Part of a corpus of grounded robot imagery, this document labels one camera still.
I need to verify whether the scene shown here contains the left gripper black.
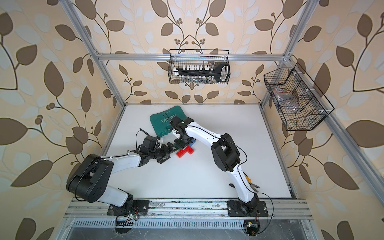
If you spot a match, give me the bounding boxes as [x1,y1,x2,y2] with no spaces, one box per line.
[150,143,181,164]

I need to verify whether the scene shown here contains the red lego brick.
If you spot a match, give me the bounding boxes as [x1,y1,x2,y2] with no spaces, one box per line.
[177,150,187,158]
[185,146,195,155]

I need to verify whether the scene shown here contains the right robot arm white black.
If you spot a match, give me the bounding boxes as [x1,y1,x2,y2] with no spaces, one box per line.
[170,117,260,215]

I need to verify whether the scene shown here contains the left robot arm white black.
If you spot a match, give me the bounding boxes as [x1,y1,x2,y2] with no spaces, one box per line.
[66,136,178,207]

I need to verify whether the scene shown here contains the green plastic tool case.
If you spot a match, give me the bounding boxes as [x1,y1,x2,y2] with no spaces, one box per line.
[150,106,187,137]

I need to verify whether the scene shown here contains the black allen key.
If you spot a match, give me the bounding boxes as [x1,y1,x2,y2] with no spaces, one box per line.
[139,128,151,137]

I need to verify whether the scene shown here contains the socket bit set holder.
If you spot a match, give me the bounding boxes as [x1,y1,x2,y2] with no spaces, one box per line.
[168,63,231,84]

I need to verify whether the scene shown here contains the plastic bag in basket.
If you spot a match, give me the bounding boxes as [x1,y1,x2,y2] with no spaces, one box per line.
[273,88,300,112]

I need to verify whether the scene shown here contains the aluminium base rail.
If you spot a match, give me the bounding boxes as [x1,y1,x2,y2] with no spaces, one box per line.
[64,197,313,221]

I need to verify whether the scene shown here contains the rear wire basket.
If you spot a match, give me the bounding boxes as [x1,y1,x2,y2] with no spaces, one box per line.
[168,49,231,85]

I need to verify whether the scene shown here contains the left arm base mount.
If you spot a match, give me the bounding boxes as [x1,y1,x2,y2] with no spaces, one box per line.
[107,194,150,217]

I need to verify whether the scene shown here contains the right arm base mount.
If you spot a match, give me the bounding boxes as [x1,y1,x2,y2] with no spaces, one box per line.
[227,200,269,217]

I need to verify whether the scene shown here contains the yellow handled pliers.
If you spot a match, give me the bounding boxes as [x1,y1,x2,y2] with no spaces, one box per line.
[244,173,260,193]

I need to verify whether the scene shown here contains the side wire basket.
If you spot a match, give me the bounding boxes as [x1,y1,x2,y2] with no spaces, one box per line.
[264,63,335,131]

